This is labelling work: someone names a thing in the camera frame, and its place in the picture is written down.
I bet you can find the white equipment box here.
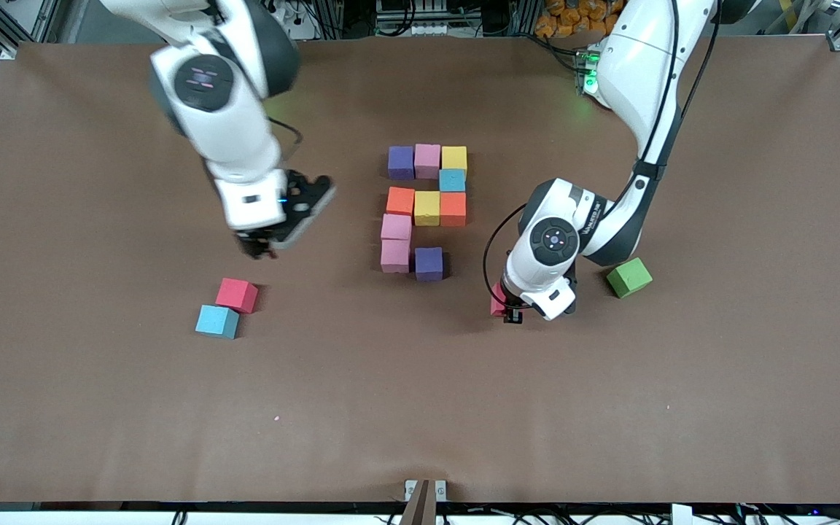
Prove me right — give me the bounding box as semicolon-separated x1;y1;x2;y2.
375;0;481;37

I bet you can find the pink foam cube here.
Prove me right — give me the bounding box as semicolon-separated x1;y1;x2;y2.
414;144;441;180
381;213;413;242
381;239;412;274

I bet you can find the metal bracket with post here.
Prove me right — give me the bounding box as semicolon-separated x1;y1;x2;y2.
403;478;448;525

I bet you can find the orange packets pile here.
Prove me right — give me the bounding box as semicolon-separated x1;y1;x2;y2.
534;0;614;39

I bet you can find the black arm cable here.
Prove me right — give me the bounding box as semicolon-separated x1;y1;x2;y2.
267;117;304;176
483;0;720;311

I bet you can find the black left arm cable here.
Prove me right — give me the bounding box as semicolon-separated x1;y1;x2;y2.
483;0;720;311

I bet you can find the orange foam cube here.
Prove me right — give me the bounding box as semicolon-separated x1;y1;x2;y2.
386;187;416;217
440;192;467;228

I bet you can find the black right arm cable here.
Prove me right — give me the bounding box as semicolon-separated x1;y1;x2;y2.
267;117;304;176

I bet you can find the white table edge rail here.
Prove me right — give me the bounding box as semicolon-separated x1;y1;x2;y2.
0;509;840;525

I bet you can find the purple foam cube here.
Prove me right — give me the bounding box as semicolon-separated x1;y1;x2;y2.
414;246;444;282
389;146;416;181

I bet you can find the green foam cube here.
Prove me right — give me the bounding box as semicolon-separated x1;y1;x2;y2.
606;257;653;299

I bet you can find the brown table cover sheet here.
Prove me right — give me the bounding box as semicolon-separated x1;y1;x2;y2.
0;35;840;505

